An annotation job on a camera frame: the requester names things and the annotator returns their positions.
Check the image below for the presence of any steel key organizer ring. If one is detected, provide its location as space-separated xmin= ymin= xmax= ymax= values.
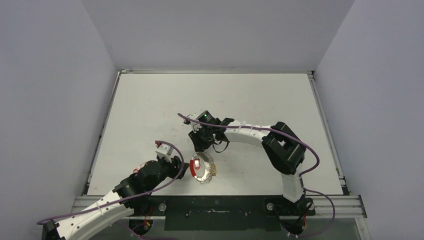
xmin=189 ymin=151 xmax=218 ymax=185

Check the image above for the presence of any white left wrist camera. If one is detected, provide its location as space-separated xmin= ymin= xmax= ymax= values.
xmin=155 ymin=141 xmax=174 ymax=163

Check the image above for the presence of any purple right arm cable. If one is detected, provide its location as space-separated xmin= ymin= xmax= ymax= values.
xmin=177 ymin=112 xmax=336 ymax=238

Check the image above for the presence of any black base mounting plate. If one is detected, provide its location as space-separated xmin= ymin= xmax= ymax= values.
xmin=128 ymin=195 xmax=316 ymax=235

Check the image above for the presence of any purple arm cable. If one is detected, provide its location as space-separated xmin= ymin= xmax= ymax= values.
xmin=36 ymin=140 xmax=185 ymax=226
xmin=177 ymin=112 xmax=336 ymax=238

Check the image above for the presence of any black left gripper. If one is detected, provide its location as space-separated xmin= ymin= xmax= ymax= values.
xmin=146 ymin=154 xmax=189 ymax=192

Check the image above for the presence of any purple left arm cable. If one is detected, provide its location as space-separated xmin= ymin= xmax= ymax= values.
xmin=36 ymin=140 xmax=185 ymax=226

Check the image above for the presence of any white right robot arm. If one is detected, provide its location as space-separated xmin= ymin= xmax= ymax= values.
xmin=183 ymin=110 xmax=306 ymax=215

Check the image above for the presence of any red key tag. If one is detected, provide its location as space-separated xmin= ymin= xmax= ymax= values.
xmin=193 ymin=159 xmax=202 ymax=170

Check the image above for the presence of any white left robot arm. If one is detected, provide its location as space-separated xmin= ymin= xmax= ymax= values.
xmin=41 ymin=156 xmax=188 ymax=240

